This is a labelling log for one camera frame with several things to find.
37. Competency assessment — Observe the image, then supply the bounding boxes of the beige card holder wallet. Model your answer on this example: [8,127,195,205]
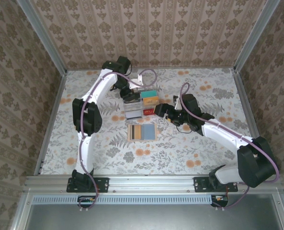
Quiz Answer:
[127,123,158,142]

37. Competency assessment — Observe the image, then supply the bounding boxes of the gold card black stripe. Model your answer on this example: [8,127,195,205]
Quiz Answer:
[129,124,143,140]

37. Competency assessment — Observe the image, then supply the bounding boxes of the black card gold lines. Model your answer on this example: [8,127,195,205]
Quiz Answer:
[123,94,141,104]

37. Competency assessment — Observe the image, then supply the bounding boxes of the clear acrylic card organizer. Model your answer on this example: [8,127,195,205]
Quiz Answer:
[123,90,161,121]

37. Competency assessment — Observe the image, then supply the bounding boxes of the orange wooden block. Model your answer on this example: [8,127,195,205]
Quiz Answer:
[142,95,160,106]

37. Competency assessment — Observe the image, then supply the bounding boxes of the aluminium front beam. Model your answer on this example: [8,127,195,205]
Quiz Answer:
[24,174,283,192]

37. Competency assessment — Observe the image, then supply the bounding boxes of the grey metal panel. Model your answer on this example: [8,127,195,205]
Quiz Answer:
[24,205,284,230]

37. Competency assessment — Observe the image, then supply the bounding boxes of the thin black right gripper cable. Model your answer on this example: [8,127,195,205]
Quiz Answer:
[176,121,193,133]

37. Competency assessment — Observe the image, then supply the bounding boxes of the aluminium table side rail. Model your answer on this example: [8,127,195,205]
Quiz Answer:
[231,68,272,175]
[33,70,68,175]

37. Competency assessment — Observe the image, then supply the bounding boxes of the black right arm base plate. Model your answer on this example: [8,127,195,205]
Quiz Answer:
[193,176,238,194]

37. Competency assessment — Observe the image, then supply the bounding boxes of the aluminium corner post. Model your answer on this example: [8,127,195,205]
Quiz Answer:
[233,0,281,72]
[16,0,68,75]

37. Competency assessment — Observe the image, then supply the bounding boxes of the slotted white cable duct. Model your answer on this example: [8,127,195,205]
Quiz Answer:
[33,194,211,204]

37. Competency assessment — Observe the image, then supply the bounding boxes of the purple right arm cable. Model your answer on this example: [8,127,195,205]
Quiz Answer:
[179,82,280,212]

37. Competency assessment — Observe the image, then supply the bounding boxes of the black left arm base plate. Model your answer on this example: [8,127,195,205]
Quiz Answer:
[66,176,109,194]

